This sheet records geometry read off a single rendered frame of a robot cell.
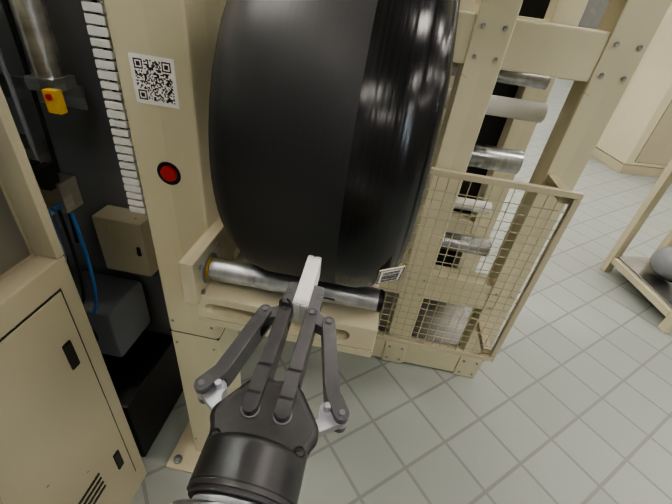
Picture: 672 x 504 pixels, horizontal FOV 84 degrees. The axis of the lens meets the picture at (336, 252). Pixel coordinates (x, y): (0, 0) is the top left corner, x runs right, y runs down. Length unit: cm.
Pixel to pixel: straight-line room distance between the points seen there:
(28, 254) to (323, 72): 66
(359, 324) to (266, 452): 47
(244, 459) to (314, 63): 38
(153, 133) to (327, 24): 40
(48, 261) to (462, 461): 144
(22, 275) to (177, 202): 29
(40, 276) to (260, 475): 66
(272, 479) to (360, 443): 131
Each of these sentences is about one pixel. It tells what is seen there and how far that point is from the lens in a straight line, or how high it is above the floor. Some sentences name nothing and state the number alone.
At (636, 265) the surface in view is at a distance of 308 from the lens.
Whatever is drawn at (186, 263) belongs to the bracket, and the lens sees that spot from 72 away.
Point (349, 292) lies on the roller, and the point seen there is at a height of 92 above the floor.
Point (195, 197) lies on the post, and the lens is 78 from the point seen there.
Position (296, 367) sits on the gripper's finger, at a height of 112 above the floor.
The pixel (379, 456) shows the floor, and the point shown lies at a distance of 157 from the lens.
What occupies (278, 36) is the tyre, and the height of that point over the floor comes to 133.
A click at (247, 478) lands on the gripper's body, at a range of 28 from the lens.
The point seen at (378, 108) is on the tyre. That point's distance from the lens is 44.
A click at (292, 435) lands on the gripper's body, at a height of 111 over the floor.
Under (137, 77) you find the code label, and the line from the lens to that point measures 74.
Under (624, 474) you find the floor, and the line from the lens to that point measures 198.
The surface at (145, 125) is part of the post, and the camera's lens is 76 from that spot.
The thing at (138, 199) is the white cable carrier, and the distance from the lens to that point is 88.
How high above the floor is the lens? 138
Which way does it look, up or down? 35 degrees down
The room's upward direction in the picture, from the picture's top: 8 degrees clockwise
